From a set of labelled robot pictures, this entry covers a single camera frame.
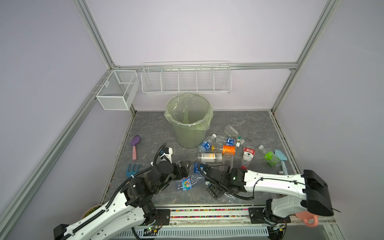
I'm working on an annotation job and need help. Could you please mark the small white mesh basket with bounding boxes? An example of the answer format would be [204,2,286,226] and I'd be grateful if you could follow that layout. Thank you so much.
[96,70,140,111]

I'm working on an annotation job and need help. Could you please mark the purple pink brush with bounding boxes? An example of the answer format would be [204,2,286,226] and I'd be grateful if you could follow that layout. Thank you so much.
[131,135,141,161]

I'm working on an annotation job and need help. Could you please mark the white label milky bottle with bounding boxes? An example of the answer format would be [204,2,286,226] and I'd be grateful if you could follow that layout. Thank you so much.
[197,153,223,164]

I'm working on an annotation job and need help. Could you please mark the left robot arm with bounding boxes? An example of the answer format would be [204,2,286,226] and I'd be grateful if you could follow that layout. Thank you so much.
[54,160,192,240]

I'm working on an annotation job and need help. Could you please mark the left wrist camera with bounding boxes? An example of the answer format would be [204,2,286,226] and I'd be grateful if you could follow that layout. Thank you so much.
[159,147,173,163]

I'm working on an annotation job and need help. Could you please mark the tall clear bottle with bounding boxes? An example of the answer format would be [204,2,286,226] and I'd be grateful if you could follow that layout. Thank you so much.
[223,154,234,173]

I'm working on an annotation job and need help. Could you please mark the clear bottle white cap front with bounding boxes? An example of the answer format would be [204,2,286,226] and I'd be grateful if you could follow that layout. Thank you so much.
[222,193,238,204]

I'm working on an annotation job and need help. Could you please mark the small green white cap bottle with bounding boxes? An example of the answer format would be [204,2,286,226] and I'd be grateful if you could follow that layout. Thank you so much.
[237,137,245,145]

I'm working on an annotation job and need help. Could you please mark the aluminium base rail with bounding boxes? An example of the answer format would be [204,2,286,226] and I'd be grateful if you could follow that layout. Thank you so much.
[110,204,337,229]

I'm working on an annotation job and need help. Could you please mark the long white wire shelf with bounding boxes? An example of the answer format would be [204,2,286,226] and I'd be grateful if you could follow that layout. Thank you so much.
[141,61,232,94]

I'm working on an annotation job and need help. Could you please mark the blue label bottle near bin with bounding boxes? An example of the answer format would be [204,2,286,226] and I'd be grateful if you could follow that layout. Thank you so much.
[198,134,217,153]

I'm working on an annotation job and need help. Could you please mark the red label bottle red cap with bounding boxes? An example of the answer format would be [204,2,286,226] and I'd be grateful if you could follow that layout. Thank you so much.
[242,145,256,169]

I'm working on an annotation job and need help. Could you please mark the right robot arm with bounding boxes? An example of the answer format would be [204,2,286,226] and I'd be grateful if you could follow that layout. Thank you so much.
[198,164,334,223]

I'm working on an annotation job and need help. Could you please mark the blue yellow garden fork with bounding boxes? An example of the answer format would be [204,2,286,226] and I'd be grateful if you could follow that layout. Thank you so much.
[126,164,141,178]

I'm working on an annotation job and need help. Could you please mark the green mesh trash bin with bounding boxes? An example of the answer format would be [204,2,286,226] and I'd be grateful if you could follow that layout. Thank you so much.
[165,93,214,149]

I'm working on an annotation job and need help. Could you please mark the blue label bottle far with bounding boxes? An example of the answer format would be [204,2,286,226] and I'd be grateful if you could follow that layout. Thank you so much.
[215,135,240,147]

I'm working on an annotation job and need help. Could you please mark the pink watering can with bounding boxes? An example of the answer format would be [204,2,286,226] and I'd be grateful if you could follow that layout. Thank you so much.
[295,212,319,228]

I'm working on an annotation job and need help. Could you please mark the orange label juice bottle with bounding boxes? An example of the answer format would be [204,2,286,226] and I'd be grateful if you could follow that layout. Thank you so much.
[211,145,236,156]

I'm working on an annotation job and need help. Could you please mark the green label bottle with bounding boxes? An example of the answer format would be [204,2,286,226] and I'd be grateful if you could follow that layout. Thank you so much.
[258,145,280,168]

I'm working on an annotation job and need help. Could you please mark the clear square bottle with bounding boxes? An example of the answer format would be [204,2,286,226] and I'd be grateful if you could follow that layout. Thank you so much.
[224,124,239,139]

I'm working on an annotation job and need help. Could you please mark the light blue trowel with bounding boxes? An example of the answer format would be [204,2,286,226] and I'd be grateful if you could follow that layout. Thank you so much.
[275,150,288,175]

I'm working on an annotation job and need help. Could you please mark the potted green plant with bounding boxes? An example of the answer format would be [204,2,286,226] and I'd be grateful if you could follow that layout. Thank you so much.
[82,205,103,219]

